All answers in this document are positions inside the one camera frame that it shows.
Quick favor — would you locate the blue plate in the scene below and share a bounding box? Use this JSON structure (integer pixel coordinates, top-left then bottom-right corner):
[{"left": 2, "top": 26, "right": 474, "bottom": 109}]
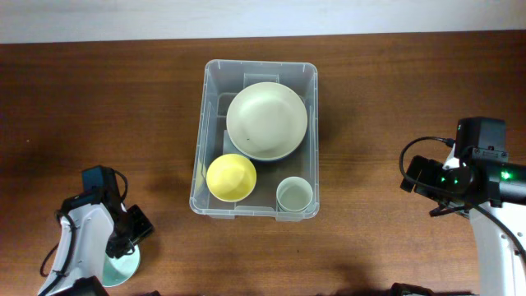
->
[{"left": 232, "top": 144, "right": 303, "bottom": 162}]

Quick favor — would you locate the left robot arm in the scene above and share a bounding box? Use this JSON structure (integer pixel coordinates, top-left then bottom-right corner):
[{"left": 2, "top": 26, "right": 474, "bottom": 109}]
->
[{"left": 38, "top": 165, "right": 155, "bottom": 295}]

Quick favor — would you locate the clear plastic storage bin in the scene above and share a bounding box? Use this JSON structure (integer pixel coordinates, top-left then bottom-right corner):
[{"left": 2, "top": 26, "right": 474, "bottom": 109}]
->
[{"left": 189, "top": 59, "right": 321, "bottom": 221}]

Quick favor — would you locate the small mint green bowl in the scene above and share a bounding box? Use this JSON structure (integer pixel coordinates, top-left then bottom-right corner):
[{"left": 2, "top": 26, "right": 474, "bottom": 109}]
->
[{"left": 102, "top": 246, "right": 141, "bottom": 288}]

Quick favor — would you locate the cream white cup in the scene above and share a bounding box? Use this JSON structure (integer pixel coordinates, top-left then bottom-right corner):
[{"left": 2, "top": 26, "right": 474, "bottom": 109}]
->
[{"left": 276, "top": 176, "right": 314, "bottom": 212}]

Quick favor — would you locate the small yellow bowl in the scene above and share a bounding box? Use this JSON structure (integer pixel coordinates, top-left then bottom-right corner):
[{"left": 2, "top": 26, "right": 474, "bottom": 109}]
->
[{"left": 205, "top": 154, "right": 257, "bottom": 203}]

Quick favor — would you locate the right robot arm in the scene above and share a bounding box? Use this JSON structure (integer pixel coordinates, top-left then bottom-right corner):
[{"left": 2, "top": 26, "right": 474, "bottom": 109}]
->
[{"left": 399, "top": 117, "right": 525, "bottom": 295}]

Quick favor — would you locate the cream white bowl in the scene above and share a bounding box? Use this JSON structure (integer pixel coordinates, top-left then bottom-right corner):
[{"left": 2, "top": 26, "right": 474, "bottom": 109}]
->
[{"left": 226, "top": 82, "right": 307, "bottom": 157}]

